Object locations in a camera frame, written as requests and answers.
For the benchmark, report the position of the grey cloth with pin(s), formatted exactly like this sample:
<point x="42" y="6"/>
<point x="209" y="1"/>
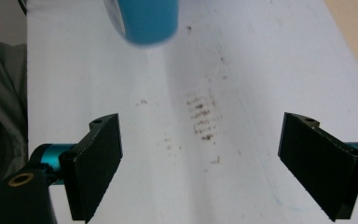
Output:
<point x="3" y="118"/>

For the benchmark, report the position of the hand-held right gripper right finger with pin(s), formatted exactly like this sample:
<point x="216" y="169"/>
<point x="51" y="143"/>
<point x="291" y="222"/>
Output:
<point x="320" y="165"/>

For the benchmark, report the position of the white foam mat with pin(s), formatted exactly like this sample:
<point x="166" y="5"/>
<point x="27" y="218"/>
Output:
<point x="230" y="77"/>

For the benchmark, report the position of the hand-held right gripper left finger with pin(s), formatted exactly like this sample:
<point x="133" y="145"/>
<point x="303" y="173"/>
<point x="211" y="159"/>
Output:
<point x="94" y="168"/>

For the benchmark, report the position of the blue bottle with white cap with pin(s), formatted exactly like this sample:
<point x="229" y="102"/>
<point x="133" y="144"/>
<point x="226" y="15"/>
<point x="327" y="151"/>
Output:
<point x="146" y="20"/>

